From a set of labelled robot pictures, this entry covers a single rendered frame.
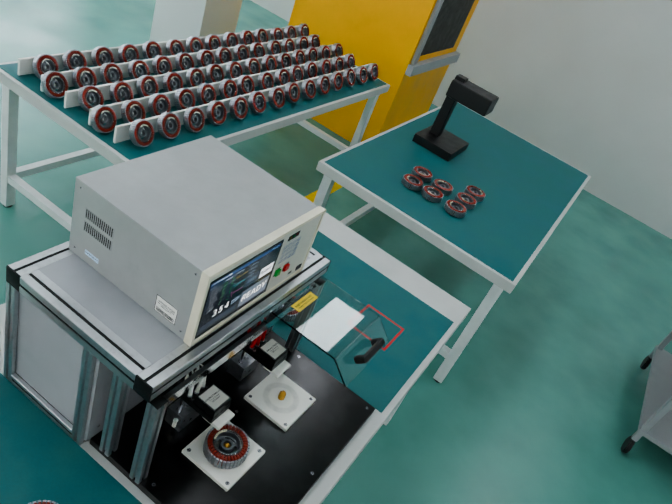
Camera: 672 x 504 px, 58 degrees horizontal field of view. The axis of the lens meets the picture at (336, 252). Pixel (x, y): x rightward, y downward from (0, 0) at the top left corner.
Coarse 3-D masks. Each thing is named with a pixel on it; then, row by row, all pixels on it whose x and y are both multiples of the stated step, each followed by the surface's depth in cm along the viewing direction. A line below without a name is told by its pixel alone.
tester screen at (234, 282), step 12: (276, 252) 141; (252, 264) 133; (264, 264) 139; (228, 276) 126; (240, 276) 131; (264, 276) 143; (216, 288) 124; (228, 288) 129; (240, 288) 135; (216, 300) 128; (228, 300) 133; (204, 312) 126; (204, 324) 130
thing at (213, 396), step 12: (180, 396) 147; (204, 396) 145; (216, 396) 146; (228, 396) 147; (180, 408) 150; (204, 408) 144; (216, 408) 144; (228, 408) 149; (216, 420) 146; (228, 420) 147
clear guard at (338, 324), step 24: (312, 288) 167; (336, 288) 171; (288, 312) 156; (312, 312) 159; (336, 312) 163; (360, 312) 166; (312, 336) 152; (336, 336) 155; (360, 336) 159; (384, 336) 168; (336, 360) 149
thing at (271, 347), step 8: (240, 336) 167; (248, 344) 166; (264, 344) 165; (272, 344) 166; (280, 344) 167; (248, 352) 165; (256, 352) 164; (264, 352) 163; (272, 352) 164; (280, 352) 165; (240, 360) 170; (264, 360) 164; (272, 360) 162; (280, 360) 165; (272, 368) 163; (280, 368) 166
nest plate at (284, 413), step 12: (264, 384) 172; (276, 384) 174; (288, 384) 175; (252, 396) 167; (264, 396) 169; (276, 396) 170; (288, 396) 172; (300, 396) 173; (312, 396) 175; (264, 408) 166; (276, 408) 167; (288, 408) 168; (300, 408) 170; (276, 420) 164; (288, 420) 165
